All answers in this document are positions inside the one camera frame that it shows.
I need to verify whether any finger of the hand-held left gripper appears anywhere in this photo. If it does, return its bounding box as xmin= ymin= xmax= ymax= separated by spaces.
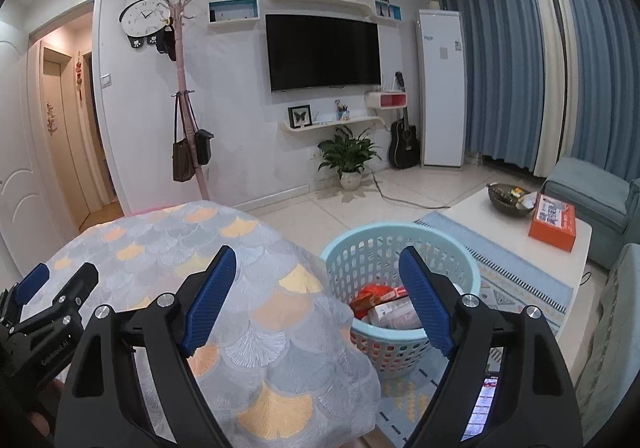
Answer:
xmin=0 ymin=263 xmax=50 ymax=325
xmin=10 ymin=262 xmax=100 ymax=338

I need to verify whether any potted green plant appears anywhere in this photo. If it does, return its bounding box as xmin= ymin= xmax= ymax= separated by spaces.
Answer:
xmin=317 ymin=125 xmax=381 ymax=189

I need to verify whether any black butterfly picture frame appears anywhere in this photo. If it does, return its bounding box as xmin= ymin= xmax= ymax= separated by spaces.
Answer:
xmin=287 ymin=104 xmax=314 ymax=128

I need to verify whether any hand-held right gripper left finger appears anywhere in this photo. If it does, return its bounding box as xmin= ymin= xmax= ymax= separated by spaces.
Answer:
xmin=54 ymin=245 xmax=237 ymax=448

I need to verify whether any blue and cream curtain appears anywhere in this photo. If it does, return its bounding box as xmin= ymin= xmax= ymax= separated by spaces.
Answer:
xmin=425 ymin=0 xmax=640 ymax=185

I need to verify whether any white standing air conditioner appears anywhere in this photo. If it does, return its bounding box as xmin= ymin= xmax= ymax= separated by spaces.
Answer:
xmin=417 ymin=9 xmax=467 ymax=168

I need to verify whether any white teal box shelf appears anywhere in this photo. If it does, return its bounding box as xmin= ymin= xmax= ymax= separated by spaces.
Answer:
xmin=207 ymin=0 xmax=261 ymax=26

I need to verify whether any brown hanging bag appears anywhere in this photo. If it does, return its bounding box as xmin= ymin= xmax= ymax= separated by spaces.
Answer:
xmin=172 ymin=92 xmax=197 ymax=183

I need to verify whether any fan-patterned grey tablecloth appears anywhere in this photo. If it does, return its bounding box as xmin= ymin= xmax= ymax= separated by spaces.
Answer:
xmin=42 ymin=201 xmax=384 ymax=448

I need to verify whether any teal fabric sofa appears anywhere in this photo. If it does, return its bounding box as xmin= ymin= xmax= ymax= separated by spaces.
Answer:
xmin=542 ymin=157 xmax=640 ymax=272

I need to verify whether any black hanging bag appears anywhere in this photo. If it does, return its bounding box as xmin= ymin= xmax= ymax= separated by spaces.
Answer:
xmin=194 ymin=129 xmax=215 ymax=166

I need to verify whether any patterned blue rug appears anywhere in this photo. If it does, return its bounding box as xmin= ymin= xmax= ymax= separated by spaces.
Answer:
xmin=372 ymin=211 xmax=574 ymax=448

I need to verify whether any white red box shelf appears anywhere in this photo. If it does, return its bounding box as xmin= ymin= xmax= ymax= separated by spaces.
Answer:
xmin=365 ymin=91 xmax=407 ymax=110

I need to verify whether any black acoustic guitar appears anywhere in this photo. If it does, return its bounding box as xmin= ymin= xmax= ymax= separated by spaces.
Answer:
xmin=389 ymin=72 xmax=420 ymax=169

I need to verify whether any grey-green upholstered seat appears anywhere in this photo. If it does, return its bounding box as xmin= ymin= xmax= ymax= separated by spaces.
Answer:
xmin=575 ymin=243 xmax=640 ymax=440

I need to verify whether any white coffee table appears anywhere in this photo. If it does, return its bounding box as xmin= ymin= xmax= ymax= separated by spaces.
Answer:
xmin=442 ymin=183 xmax=594 ymax=325

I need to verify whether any panda wall clock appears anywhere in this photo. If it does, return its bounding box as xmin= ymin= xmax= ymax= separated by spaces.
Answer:
xmin=119 ymin=0 xmax=174 ymax=50

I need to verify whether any black flat television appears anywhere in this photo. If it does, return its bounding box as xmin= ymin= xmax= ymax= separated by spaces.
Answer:
xmin=265 ymin=14 xmax=382 ymax=94

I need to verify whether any beige hallway door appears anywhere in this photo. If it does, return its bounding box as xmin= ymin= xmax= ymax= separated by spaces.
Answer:
xmin=42 ymin=48 xmax=92 ymax=230

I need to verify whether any small blue box shelf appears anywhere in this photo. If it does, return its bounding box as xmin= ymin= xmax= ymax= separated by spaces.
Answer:
xmin=375 ymin=1 xmax=403 ymax=22

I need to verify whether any smartphone with lit screen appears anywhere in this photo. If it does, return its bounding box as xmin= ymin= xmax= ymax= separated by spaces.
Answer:
xmin=462 ymin=370 xmax=501 ymax=442

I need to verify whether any person's left hand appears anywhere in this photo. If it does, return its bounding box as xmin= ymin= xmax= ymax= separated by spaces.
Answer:
xmin=27 ymin=375 xmax=66 ymax=435

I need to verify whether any grey floor cable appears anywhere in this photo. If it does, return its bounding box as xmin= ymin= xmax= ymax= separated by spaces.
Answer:
xmin=367 ymin=168 xmax=452 ymax=209

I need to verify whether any long curved white shelf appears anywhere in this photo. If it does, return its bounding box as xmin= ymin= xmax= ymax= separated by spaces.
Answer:
xmin=267 ymin=0 xmax=377 ymax=22

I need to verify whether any white room door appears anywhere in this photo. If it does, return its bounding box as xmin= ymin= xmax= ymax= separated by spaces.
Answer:
xmin=0 ymin=41 xmax=57 ymax=279

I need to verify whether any black hanging cap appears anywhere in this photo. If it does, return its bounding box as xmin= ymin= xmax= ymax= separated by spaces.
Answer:
xmin=156 ymin=24 xmax=179 ymax=62

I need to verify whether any short curved white shelf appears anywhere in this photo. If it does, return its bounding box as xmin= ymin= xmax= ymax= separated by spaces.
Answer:
xmin=280 ymin=115 xmax=384 ymax=132

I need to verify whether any pink coat rack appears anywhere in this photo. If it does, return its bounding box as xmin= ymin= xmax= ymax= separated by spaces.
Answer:
xmin=167 ymin=0 xmax=211 ymax=202

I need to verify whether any orange-red plastic bag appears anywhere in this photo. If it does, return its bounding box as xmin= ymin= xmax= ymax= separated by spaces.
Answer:
xmin=350 ymin=284 xmax=397 ymax=315

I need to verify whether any dark metal bowl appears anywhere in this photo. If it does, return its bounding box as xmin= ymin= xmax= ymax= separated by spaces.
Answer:
xmin=486 ymin=182 xmax=536 ymax=217

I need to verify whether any orange cardboard box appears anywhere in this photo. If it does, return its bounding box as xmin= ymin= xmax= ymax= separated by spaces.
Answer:
xmin=529 ymin=193 xmax=577 ymax=253

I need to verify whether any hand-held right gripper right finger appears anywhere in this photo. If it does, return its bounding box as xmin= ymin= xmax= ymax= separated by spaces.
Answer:
xmin=398 ymin=245 xmax=585 ymax=448

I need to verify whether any light blue plastic basket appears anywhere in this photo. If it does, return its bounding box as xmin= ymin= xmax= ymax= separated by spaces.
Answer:
xmin=320 ymin=222 xmax=482 ymax=375

